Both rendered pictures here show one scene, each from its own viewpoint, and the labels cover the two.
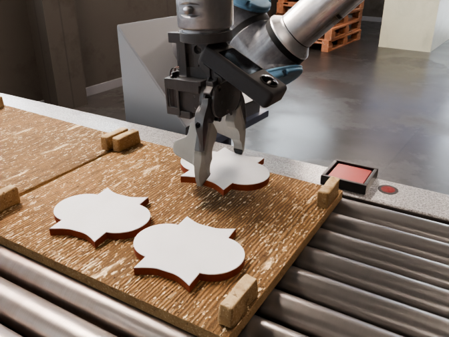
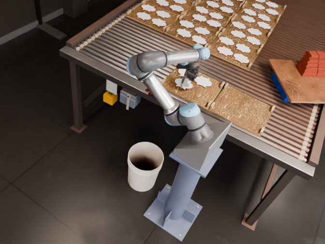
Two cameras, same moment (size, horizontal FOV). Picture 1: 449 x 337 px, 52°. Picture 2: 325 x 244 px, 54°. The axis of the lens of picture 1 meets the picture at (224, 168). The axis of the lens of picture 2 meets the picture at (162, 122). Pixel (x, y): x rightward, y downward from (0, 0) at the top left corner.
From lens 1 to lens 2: 2.76 m
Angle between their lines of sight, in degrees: 106
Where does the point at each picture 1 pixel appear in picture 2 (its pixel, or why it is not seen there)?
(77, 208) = (207, 82)
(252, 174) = (178, 81)
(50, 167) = (221, 98)
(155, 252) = not seen: hidden behind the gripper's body
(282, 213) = (171, 80)
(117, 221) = (199, 78)
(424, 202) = (141, 85)
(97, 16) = not seen: outside the picture
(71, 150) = (221, 104)
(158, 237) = not seen: hidden behind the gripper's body
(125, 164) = (205, 98)
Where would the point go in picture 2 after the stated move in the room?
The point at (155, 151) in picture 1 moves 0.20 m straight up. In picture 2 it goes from (200, 102) to (208, 82)
